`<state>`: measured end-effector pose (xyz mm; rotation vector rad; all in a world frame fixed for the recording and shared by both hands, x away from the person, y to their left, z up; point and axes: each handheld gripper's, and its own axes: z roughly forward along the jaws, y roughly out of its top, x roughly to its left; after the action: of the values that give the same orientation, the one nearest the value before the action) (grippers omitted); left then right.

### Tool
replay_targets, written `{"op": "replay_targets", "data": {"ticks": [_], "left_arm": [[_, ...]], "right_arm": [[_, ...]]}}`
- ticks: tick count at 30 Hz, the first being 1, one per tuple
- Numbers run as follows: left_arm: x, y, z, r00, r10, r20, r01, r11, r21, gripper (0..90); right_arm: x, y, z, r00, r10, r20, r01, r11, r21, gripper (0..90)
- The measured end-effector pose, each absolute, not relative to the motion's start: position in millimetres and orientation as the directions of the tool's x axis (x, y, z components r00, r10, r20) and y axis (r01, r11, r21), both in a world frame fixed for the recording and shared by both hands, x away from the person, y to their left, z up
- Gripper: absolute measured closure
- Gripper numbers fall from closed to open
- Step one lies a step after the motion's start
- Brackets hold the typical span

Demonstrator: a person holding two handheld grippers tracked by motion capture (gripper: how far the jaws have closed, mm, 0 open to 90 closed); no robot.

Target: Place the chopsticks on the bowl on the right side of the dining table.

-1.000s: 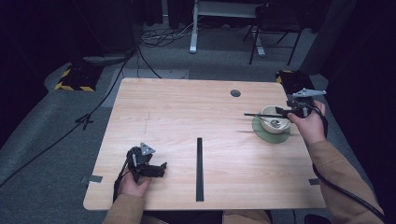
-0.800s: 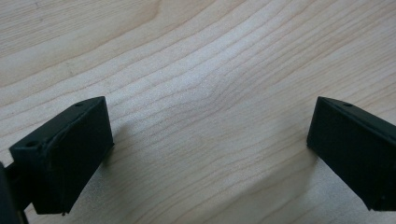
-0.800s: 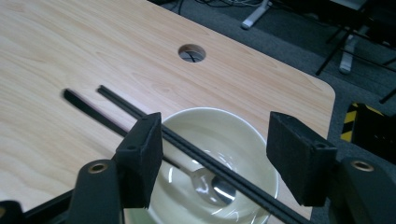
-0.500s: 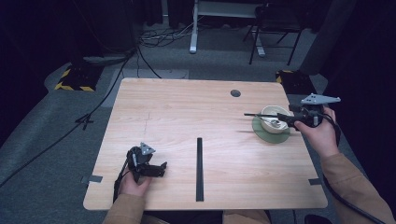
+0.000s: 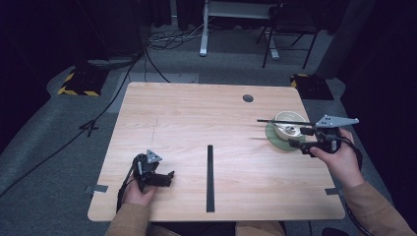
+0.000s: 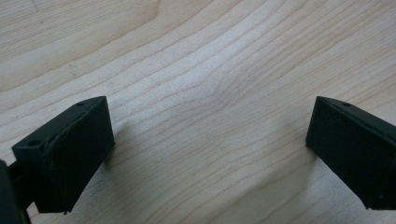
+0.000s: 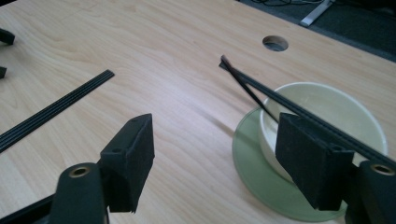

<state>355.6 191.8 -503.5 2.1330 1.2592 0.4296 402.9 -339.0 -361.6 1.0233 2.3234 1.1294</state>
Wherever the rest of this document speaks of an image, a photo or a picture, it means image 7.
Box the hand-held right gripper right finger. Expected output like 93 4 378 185
275 112 356 212

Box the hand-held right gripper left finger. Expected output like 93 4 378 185
99 113 156 215

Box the thin black chopstick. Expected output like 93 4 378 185
220 54 279 123
219 60 396 172

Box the white ceramic bowl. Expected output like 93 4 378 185
258 81 389 185

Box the black bar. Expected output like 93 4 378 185
0 69 116 154

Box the round green glass coaster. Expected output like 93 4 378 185
231 106 348 223

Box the white desk frame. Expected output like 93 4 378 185
299 0 336 28

